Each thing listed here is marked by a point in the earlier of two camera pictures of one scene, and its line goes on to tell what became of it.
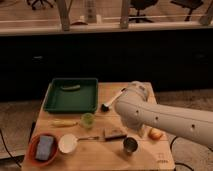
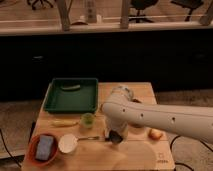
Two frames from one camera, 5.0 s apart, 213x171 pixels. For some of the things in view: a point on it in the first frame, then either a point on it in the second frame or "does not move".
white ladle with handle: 68,142 does not move
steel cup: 130,144 → 114,137
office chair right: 189,4 does not move
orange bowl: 32,149 does not move
